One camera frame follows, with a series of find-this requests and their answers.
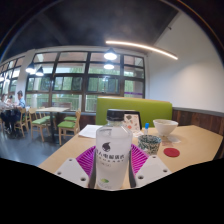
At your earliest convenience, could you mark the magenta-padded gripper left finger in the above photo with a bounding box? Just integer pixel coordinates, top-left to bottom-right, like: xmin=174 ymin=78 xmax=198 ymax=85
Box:
xmin=54 ymin=144 xmax=98 ymax=189

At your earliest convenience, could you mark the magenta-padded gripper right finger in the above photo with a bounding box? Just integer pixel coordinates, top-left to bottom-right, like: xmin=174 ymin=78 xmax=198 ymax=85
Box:
xmin=128 ymin=143 xmax=173 ymax=188

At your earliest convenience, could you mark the clear plastic water bottle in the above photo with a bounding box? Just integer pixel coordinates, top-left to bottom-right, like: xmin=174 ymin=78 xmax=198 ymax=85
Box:
xmin=95 ymin=108 xmax=134 ymax=191

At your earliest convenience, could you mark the green speckled mug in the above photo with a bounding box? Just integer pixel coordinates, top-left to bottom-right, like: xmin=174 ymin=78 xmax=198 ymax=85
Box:
xmin=137 ymin=134 xmax=163 ymax=156

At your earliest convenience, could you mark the flat round red coaster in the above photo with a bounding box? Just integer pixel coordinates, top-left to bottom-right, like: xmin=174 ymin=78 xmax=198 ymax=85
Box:
xmin=163 ymin=147 xmax=181 ymax=158

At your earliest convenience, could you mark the white paper sheet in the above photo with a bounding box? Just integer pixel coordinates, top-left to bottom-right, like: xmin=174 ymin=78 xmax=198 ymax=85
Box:
xmin=78 ymin=124 xmax=103 ymax=139

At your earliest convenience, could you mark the group of green-seated wooden chairs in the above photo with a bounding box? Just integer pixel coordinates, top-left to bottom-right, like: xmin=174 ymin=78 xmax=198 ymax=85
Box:
xmin=13 ymin=108 xmax=82 ymax=145

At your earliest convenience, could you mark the white ceramic bowl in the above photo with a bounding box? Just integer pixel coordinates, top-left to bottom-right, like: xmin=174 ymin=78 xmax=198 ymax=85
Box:
xmin=152 ymin=118 xmax=179 ymax=137

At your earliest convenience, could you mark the green upholstered bench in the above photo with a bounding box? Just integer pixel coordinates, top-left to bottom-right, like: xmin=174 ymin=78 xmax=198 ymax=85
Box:
xmin=95 ymin=96 xmax=173 ymax=128

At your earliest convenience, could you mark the wooden dining table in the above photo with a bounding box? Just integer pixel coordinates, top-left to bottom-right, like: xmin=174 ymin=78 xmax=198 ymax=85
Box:
xmin=35 ymin=106 xmax=70 ymax=141

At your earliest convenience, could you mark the group of pendant lamps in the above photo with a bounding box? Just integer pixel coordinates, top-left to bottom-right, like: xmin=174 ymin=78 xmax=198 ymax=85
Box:
xmin=25 ymin=48 xmax=118 ymax=77

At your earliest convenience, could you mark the long linear ceiling light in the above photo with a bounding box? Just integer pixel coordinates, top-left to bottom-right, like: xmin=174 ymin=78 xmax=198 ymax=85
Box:
xmin=105 ymin=40 xmax=179 ymax=61

